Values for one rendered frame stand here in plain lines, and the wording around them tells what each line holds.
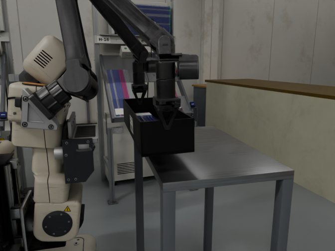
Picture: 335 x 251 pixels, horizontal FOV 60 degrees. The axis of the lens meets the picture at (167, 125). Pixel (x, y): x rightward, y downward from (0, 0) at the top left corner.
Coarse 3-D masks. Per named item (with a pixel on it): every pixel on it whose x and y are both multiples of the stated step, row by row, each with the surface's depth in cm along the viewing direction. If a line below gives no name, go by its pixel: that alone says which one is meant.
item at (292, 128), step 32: (224, 96) 394; (256, 96) 329; (288, 96) 282; (320, 96) 248; (224, 128) 400; (256, 128) 333; (288, 128) 285; (320, 128) 250; (288, 160) 289; (320, 160) 252; (320, 192) 255
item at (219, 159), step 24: (216, 144) 126; (240, 144) 126; (168, 168) 98; (192, 168) 98; (216, 168) 98; (240, 168) 98; (264, 168) 98; (288, 168) 98; (168, 192) 87; (288, 192) 98; (168, 216) 89; (288, 216) 100; (168, 240) 91
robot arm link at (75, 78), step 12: (60, 0) 88; (72, 0) 89; (60, 12) 88; (72, 12) 87; (60, 24) 87; (72, 24) 87; (72, 36) 86; (72, 48) 86; (84, 48) 89; (72, 60) 83; (84, 60) 85; (72, 72) 82; (84, 72) 82; (72, 84) 82; (84, 84) 81
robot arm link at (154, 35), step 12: (108, 0) 88; (120, 0) 87; (120, 12) 87; (132, 12) 87; (132, 24) 87; (144, 24) 86; (156, 24) 85; (144, 36) 85; (156, 36) 84; (168, 36) 84; (156, 48) 86
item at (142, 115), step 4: (144, 112) 142; (148, 112) 141; (140, 116) 132; (144, 116) 131; (148, 116) 131; (152, 116) 131; (144, 120) 123; (148, 120) 122; (152, 120) 122; (156, 120) 122
